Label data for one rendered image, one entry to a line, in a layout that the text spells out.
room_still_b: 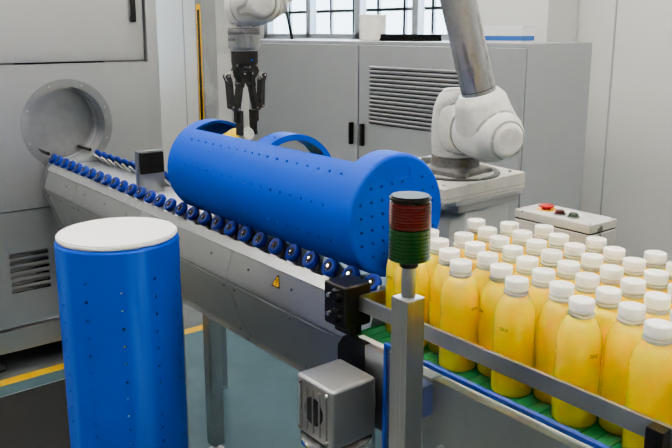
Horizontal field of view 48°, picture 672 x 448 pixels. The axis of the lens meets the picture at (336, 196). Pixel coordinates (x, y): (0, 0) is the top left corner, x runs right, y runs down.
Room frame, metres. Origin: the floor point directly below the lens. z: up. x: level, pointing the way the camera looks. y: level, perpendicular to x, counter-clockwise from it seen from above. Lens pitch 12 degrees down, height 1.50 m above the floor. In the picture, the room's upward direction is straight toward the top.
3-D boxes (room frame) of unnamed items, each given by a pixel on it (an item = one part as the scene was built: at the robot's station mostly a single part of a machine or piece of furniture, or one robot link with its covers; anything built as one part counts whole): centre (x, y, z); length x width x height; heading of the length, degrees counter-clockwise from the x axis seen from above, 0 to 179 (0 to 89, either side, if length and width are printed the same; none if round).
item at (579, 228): (1.64, -0.51, 1.05); 0.20 x 0.10 x 0.10; 38
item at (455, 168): (2.43, -0.37, 1.08); 0.22 x 0.18 x 0.06; 47
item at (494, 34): (3.64, -0.80, 1.48); 0.24 x 0.12 x 0.08; 48
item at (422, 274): (1.38, -0.15, 0.99); 0.07 x 0.07 x 0.19
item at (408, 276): (1.10, -0.11, 1.18); 0.06 x 0.06 x 0.16
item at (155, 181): (2.67, 0.67, 1.00); 0.10 x 0.04 x 0.15; 128
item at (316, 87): (4.27, -0.31, 0.72); 2.15 x 0.54 x 1.45; 40
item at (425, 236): (1.10, -0.11, 1.18); 0.06 x 0.06 x 0.05
